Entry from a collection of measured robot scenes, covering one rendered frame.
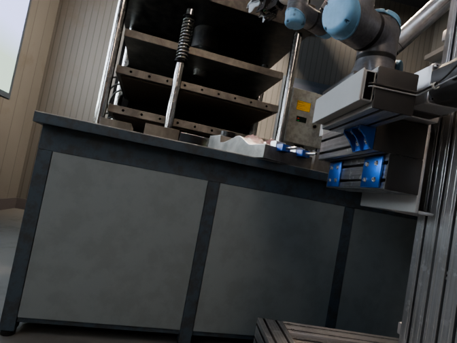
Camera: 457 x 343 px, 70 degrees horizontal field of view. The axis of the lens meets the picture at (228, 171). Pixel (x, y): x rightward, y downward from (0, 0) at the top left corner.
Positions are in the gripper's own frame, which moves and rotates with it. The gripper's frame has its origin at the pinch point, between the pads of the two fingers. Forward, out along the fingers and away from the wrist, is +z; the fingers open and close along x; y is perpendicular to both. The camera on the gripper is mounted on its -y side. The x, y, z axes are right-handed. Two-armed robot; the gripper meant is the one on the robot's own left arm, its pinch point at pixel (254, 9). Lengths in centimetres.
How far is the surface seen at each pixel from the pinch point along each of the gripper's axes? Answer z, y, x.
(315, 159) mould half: -17, 55, 43
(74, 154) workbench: 12, 85, -47
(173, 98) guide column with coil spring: 76, 30, 2
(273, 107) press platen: 59, 10, 66
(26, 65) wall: 286, 4, -92
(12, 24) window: 250, -19, -111
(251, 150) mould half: -10, 61, 14
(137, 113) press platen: 86, 47, -14
